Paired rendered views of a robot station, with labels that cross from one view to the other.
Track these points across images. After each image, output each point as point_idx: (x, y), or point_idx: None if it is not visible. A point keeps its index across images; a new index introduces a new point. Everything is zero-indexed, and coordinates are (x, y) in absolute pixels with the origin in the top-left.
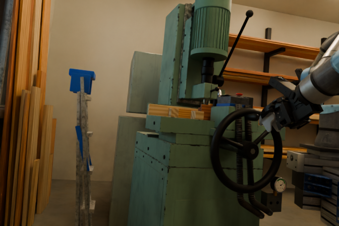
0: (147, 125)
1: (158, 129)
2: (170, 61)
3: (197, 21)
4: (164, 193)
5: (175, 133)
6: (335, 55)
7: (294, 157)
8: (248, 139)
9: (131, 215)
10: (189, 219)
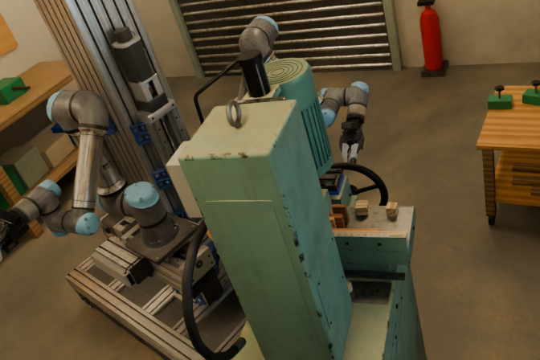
0: (411, 253)
1: (415, 219)
2: (321, 216)
3: (321, 115)
4: (410, 271)
5: None
6: (366, 89)
7: (205, 256)
8: None
9: None
10: None
